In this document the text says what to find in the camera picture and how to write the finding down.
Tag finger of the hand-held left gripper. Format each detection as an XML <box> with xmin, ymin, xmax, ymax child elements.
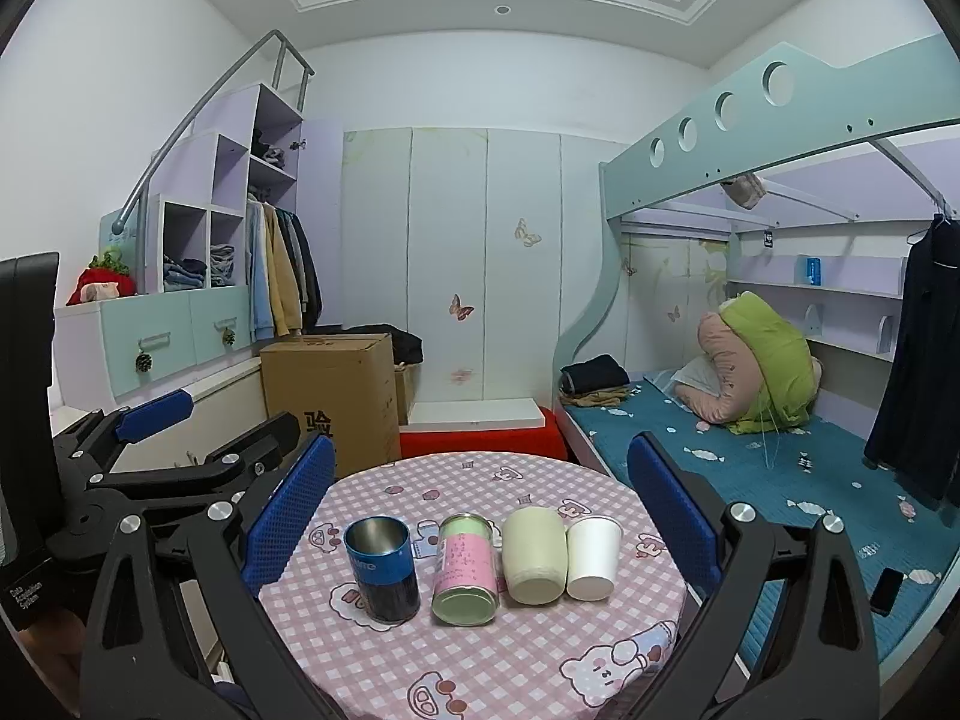
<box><xmin>84</xmin><ymin>411</ymin><xmax>302</xmax><ymax>520</ymax></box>
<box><xmin>51</xmin><ymin>390</ymin><xmax>194</xmax><ymax>475</ymax></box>

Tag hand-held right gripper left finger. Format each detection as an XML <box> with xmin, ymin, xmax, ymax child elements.
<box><xmin>79</xmin><ymin>433</ymin><xmax>337</xmax><ymax>720</ymax></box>

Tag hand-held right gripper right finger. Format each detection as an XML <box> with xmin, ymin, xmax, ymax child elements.
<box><xmin>627</xmin><ymin>432</ymin><xmax>880</xmax><ymax>720</ymax></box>

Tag white paper cup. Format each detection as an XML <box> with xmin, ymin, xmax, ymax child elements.
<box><xmin>565</xmin><ymin>515</ymin><xmax>625</xmax><ymax>602</ymax></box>

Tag blue metal cup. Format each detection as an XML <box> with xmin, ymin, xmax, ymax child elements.
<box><xmin>344</xmin><ymin>516</ymin><xmax>422</xmax><ymax>625</ymax></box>

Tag cream plastic cup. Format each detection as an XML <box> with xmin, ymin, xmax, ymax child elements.
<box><xmin>501</xmin><ymin>506</ymin><xmax>568</xmax><ymax>607</ymax></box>

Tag large cardboard box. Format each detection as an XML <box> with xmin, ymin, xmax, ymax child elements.
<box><xmin>259</xmin><ymin>331</ymin><xmax>401</xmax><ymax>481</ymax></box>

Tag purple stair shelf cabinet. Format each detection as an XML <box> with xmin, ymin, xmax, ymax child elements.
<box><xmin>51</xmin><ymin>82</ymin><xmax>347</xmax><ymax>436</ymax></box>

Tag blue printed bed sheet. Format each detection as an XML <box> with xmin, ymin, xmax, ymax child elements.
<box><xmin>564</xmin><ymin>369</ymin><xmax>953</xmax><ymax>680</ymax></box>

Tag white pillow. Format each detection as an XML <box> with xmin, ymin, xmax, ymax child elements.
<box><xmin>664</xmin><ymin>356</ymin><xmax>725</xmax><ymax>396</ymax></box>

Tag red plush toy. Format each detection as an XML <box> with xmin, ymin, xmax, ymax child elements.
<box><xmin>66</xmin><ymin>252</ymin><xmax>137</xmax><ymax>307</ymax></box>

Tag folded blue jeans pile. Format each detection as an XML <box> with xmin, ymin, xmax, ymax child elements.
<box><xmin>162</xmin><ymin>256</ymin><xmax>208</xmax><ymax>292</ymax></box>

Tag folded dark clothes stack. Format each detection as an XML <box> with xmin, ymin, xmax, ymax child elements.
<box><xmin>559</xmin><ymin>355</ymin><xmax>632</xmax><ymax>407</ymax></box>

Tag small cardboard box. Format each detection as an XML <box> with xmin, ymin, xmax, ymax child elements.
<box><xmin>393</xmin><ymin>364</ymin><xmax>418</xmax><ymax>427</ymax></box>

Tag green pink plush pillow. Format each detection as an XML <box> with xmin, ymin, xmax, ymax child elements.
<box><xmin>697</xmin><ymin>292</ymin><xmax>824</xmax><ymax>436</ymax></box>

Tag light blue hanging shirt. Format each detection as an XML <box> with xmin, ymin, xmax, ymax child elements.
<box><xmin>246</xmin><ymin>199</ymin><xmax>275</xmax><ymax>342</ymax></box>

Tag yellow hanging jacket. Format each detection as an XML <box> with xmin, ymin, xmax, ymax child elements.
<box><xmin>262</xmin><ymin>202</ymin><xmax>305</xmax><ymax>337</ymax></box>

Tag black bag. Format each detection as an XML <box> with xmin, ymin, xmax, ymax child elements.
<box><xmin>307</xmin><ymin>324</ymin><xmax>425</xmax><ymax>365</ymax></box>

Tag pink green tin can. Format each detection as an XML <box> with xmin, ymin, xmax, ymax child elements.
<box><xmin>430</xmin><ymin>512</ymin><xmax>502</xmax><ymax>627</ymax></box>

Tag dark hanging coats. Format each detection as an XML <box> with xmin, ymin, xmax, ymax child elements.
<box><xmin>276</xmin><ymin>206</ymin><xmax>325</xmax><ymax>331</ymax></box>

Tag red stool with white board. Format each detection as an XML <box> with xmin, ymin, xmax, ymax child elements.
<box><xmin>399</xmin><ymin>401</ymin><xmax>569</xmax><ymax>462</ymax></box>

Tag black phone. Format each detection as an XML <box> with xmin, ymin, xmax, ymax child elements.
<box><xmin>870</xmin><ymin>567</ymin><xmax>907</xmax><ymax>614</ymax></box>

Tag pink checked tablecloth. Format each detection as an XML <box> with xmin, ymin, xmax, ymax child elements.
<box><xmin>257</xmin><ymin>451</ymin><xmax>689</xmax><ymax>720</ymax></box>

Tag grey metal handrail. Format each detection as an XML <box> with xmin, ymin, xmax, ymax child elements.
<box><xmin>112</xmin><ymin>29</ymin><xmax>316</xmax><ymax>235</ymax></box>

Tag hanging dark garment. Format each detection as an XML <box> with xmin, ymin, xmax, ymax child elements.
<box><xmin>862</xmin><ymin>214</ymin><xmax>960</xmax><ymax>511</ymax></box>

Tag white butterfly wardrobe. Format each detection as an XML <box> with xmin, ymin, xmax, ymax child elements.
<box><xmin>339</xmin><ymin>126</ymin><xmax>632</xmax><ymax>410</ymax></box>

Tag grey hanging bag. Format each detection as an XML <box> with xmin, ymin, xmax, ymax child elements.
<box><xmin>720</xmin><ymin>172</ymin><xmax>767</xmax><ymax>211</ymax></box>

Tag teal bunk bed frame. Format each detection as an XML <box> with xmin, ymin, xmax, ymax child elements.
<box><xmin>553</xmin><ymin>41</ymin><xmax>960</xmax><ymax>466</ymax></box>

